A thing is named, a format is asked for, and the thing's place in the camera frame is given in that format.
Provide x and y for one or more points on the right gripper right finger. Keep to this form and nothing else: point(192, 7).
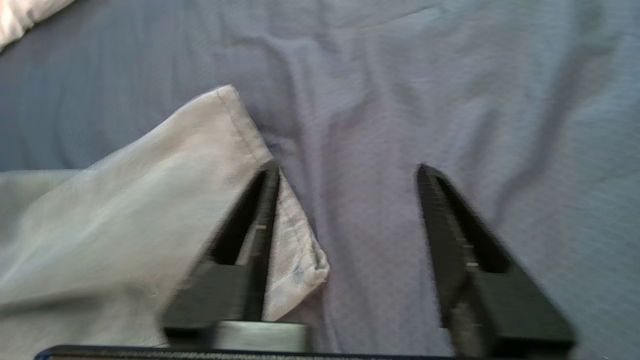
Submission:
point(490, 300)

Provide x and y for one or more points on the blue bed sheet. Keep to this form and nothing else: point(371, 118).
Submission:
point(425, 90)

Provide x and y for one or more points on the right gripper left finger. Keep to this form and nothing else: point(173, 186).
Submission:
point(235, 290)

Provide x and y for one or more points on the light blue denim shorts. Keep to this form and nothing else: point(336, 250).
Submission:
point(125, 225)

